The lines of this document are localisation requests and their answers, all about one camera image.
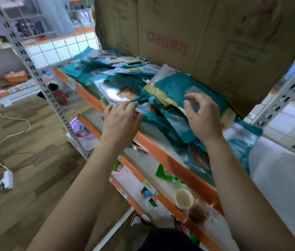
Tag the red snack packet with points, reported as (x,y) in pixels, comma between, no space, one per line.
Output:
(60,97)

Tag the brown cardboard sheet red print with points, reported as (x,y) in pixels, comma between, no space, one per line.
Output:
(215,36)

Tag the person's right hand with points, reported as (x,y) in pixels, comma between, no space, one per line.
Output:
(206,120)

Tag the person's black shirt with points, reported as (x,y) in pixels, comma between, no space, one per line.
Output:
(168,241)

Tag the person's left hand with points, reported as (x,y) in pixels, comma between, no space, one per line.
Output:
(118,128)

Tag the person's white black shoe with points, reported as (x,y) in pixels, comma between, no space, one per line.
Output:
(138,220)

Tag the brown plastic cup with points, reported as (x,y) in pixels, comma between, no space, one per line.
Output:
(197,214)

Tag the person's left forearm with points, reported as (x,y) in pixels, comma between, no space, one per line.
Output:
(79,206)

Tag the beige paper cup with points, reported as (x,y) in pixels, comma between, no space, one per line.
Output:
(184,199)

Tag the messy pile of teal packets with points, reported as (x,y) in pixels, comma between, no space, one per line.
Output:
(82,71)

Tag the pile of colourful cards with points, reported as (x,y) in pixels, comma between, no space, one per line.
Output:
(148,196)

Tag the lilac plastic basin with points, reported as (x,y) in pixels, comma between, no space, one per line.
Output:
(80,124)

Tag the yellow hand mirror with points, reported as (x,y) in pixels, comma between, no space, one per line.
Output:
(150,90)

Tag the green snack packet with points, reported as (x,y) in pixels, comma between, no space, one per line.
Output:
(164,175)

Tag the person's right forearm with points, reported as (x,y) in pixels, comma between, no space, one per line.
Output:
(246,201)

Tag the white metal shelf orange trim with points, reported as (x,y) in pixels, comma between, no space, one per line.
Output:
(163,157)
(280,175)

